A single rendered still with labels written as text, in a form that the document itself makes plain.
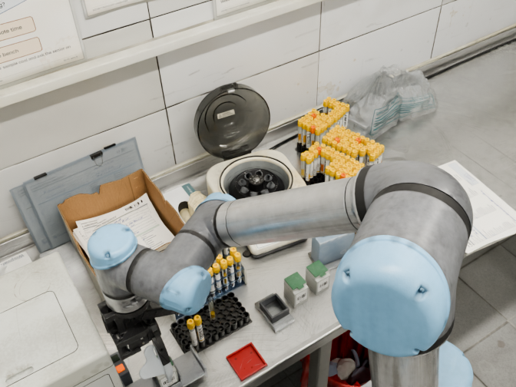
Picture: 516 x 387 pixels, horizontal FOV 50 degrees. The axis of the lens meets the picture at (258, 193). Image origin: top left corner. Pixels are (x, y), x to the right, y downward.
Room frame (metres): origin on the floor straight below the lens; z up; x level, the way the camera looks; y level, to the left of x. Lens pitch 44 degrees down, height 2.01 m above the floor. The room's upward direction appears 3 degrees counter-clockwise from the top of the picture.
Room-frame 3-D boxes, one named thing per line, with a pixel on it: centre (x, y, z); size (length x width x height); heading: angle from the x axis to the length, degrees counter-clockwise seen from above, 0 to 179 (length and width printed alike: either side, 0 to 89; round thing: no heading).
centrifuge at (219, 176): (1.10, 0.00, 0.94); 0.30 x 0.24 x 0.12; 22
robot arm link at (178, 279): (0.54, 0.13, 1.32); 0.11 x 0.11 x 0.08; 62
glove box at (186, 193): (1.04, 0.17, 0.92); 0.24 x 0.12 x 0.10; 31
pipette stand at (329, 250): (0.93, -0.18, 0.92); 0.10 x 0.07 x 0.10; 113
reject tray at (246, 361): (0.64, 0.04, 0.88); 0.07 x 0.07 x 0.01; 31
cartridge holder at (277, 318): (0.76, -0.03, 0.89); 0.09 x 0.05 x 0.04; 31
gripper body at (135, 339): (0.57, 0.24, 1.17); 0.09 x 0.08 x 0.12; 121
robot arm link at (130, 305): (0.57, 0.23, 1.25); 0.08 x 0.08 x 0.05
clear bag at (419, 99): (1.59, -0.53, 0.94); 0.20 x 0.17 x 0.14; 104
